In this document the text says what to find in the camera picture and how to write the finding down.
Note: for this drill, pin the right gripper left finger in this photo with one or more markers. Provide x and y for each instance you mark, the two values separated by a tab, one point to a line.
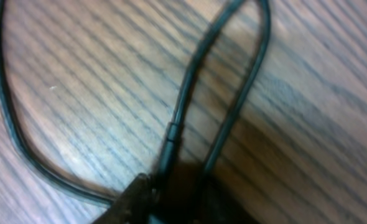
132	206

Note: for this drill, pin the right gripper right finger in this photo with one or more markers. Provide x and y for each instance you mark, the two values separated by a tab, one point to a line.
220	207

